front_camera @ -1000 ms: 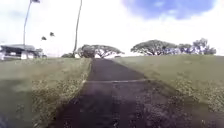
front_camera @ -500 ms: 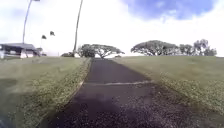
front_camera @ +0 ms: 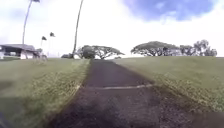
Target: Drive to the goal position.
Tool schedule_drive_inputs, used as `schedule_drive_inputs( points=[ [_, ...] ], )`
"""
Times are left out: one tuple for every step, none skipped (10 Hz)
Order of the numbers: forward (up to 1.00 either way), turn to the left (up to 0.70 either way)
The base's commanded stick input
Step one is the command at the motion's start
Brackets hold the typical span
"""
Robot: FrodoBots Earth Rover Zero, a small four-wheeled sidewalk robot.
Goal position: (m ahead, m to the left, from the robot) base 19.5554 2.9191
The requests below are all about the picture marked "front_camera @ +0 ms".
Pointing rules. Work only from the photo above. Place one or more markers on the wide spreading tree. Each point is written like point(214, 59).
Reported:
point(98, 51)

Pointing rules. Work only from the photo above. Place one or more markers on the dark asphalt path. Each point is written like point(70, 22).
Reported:
point(116, 103)

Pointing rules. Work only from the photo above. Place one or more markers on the row of wide spreading trees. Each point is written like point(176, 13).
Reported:
point(173, 49)

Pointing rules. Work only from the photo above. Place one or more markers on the small palm tree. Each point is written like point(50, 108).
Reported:
point(43, 41)
point(51, 38)

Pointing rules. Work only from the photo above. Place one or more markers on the grass lawn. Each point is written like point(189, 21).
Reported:
point(36, 86)
point(186, 76)

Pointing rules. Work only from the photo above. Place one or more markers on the low building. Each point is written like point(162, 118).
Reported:
point(18, 50)

